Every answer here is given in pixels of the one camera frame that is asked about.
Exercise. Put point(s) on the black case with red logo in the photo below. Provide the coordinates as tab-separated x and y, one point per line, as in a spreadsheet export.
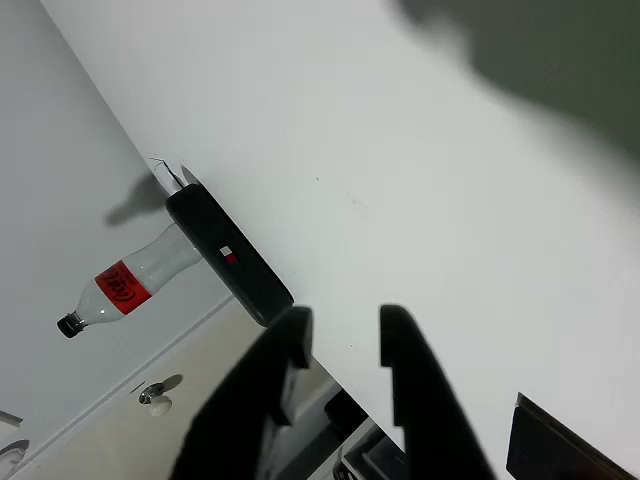
220	240

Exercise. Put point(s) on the clear cola bottle red label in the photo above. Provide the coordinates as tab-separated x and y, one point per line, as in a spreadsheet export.
125	287

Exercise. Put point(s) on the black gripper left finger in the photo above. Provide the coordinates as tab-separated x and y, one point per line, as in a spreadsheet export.
240	410

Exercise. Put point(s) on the black box under table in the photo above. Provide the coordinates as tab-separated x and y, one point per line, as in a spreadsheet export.
345	415

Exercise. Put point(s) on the cream cabinet door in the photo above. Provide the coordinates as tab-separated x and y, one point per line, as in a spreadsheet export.
100	440

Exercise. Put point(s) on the clear paper scrap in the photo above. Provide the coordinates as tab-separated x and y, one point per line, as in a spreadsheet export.
170	182

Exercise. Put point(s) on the grey round object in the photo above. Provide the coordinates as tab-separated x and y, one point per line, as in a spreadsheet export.
12	452

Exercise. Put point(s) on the black cardboard square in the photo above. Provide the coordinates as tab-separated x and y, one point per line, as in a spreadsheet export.
545	450

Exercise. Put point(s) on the metal white door knob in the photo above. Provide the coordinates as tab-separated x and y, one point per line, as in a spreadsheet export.
159	405

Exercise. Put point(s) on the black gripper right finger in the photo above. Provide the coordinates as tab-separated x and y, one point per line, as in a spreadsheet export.
430	415

